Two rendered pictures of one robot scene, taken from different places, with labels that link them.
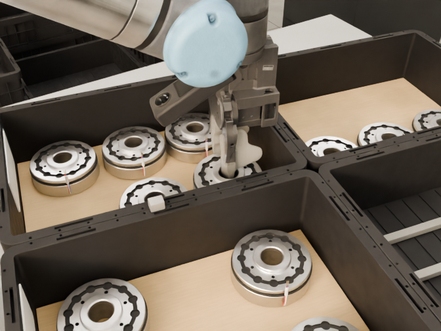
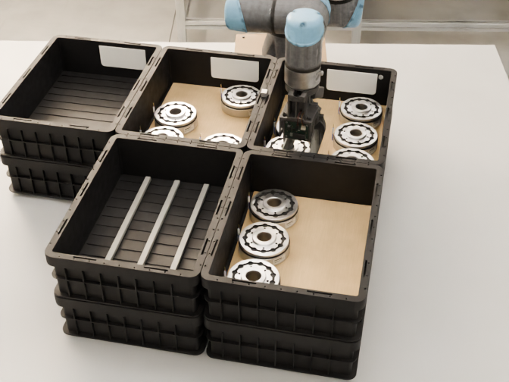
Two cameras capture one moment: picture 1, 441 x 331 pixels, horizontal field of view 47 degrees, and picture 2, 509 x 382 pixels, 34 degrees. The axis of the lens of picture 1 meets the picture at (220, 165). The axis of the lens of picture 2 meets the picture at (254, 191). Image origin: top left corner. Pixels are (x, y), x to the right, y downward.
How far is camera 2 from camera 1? 1.97 m
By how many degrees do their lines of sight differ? 85
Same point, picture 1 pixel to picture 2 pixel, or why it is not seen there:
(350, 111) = (329, 264)
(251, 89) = (291, 110)
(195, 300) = (231, 131)
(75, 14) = not seen: outside the picture
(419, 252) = (182, 212)
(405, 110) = not seen: hidden behind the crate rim
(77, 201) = (332, 117)
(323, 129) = (318, 236)
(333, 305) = not seen: hidden behind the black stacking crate
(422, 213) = (203, 231)
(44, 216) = (329, 105)
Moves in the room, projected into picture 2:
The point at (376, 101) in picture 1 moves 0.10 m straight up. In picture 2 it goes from (329, 288) to (332, 250)
